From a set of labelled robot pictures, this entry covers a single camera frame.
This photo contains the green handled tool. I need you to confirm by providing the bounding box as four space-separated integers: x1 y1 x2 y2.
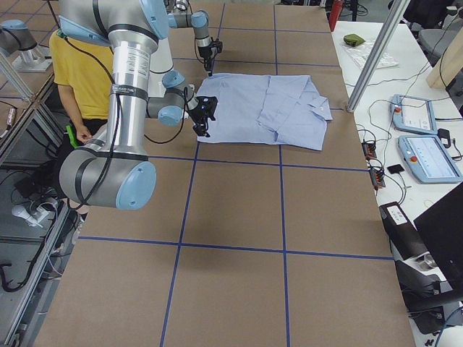
66 124 80 149

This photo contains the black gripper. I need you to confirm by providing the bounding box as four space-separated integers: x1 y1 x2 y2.
197 45 215 76
191 108 213 137

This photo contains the person in yellow shirt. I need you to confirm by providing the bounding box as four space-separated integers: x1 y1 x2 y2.
48 28 116 221

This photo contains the lower blue teach pendant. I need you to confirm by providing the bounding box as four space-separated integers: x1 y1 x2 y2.
397 134 462 184

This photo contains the blue teach pendant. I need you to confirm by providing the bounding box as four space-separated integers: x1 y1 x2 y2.
390 94 438 135
397 134 462 184

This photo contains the green folded cloth pouch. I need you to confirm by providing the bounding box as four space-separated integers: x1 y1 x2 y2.
343 33 365 47

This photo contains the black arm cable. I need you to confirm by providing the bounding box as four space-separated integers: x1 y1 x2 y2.
57 32 195 207

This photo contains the aluminium frame post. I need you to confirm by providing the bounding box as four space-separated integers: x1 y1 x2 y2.
347 0 410 113

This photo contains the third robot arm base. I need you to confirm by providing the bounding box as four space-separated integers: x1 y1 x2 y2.
1 20 52 72

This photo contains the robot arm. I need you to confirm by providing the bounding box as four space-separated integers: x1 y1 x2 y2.
165 0 223 77
59 1 223 210

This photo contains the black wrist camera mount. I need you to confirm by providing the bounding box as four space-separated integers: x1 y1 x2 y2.
196 96 218 121
210 38 223 56

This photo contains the black smartphone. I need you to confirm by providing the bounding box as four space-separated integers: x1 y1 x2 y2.
387 164 404 174

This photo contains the light blue striped shirt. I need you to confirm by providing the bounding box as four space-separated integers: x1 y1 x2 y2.
198 73 333 151

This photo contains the black power adapter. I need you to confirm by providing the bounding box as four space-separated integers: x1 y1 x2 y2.
437 128 451 148

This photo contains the upper blue teach pendant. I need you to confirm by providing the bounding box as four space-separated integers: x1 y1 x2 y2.
390 94 438 135

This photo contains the clear plastic MINI bag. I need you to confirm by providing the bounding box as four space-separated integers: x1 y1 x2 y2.
343 38 400 69

